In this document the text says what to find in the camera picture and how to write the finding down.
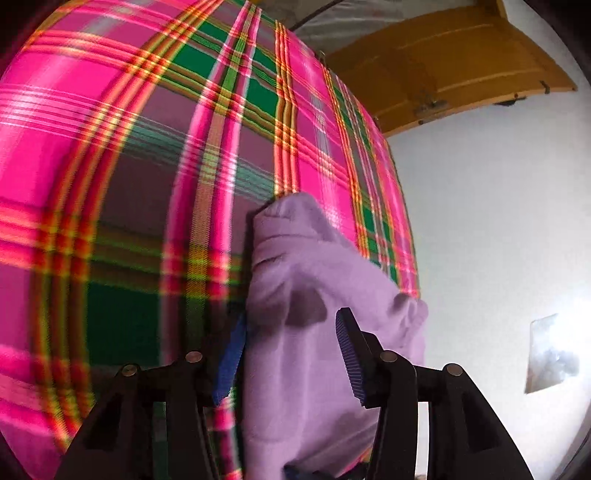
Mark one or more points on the wooden door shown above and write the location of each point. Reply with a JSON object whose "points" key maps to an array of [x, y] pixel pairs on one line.
{"points": [[461, 69]]}

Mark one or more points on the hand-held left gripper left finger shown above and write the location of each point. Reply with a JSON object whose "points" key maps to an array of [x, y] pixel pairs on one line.
{"points": [[231, 364]]}

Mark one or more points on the silver foil wall sheet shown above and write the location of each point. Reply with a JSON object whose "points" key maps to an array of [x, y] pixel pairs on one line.
{"points": [[549, 355]]}

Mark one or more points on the pink green plaid bed sheet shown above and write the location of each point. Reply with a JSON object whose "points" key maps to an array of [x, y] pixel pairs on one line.
{"points": [[138, 138]]}

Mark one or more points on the purple fleece cloth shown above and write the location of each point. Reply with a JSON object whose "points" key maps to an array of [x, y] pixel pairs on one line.
{"points": [[295, 277]]}

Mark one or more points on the clear plastic door curtain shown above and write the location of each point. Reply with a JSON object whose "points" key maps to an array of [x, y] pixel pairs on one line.
{"points": [[369, 14]]}

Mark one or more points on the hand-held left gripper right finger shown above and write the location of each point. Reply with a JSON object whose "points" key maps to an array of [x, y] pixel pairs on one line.
{"points": [[348, 355]]}

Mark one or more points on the wooden door frame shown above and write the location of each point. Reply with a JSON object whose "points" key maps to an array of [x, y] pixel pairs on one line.
{"points": [[501, 7]]}

